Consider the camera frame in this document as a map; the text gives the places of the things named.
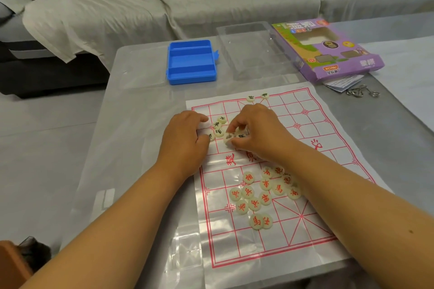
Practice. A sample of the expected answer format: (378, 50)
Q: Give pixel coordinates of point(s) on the person's right forearm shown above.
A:
(356, 211)

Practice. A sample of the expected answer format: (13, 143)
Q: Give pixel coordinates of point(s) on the person's right hand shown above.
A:
(262, 133)

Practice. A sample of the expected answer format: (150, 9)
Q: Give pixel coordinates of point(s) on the dark sofa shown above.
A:
(40, 68)

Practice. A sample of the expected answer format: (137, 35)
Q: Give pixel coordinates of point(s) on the person's left forearm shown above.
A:
(118, 227)

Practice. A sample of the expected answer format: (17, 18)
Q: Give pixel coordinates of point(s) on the cream black-character chess disc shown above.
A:
(265, 95)
(228, 138)
(251, 98)

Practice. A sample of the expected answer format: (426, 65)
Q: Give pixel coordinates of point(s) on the orange-brown stool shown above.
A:
(12, 268)

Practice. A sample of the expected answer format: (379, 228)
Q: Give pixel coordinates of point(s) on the white paper sheet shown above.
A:
(407, 72)

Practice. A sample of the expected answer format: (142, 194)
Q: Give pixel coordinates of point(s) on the white red-lined chess board sheet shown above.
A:
(305, 122)

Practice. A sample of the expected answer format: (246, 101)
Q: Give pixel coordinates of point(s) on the person's right thumb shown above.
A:
(237, 145)

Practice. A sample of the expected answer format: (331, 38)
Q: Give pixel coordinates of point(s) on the purple cardboard game box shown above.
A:
(305, 51)

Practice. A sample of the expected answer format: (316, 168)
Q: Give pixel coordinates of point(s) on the black bag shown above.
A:
(35, 253)

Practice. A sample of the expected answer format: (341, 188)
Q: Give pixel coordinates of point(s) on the pile of black-character chess pieces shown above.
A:
(219, 132)

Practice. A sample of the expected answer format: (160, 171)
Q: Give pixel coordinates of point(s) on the pile of red-character chess pieces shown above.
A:
(266, 184)

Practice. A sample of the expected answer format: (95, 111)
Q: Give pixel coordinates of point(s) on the blue plastic box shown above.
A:
(191, 62)

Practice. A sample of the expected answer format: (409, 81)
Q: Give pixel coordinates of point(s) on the person's left hand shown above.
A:
(179, 143)

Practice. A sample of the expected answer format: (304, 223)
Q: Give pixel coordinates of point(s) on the white paper leaflet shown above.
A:
(342, 82)

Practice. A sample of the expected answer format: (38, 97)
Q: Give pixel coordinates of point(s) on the clear plastic box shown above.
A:
(251, 50)

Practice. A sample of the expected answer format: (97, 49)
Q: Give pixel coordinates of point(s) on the person's left thumb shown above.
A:
(204, 139)

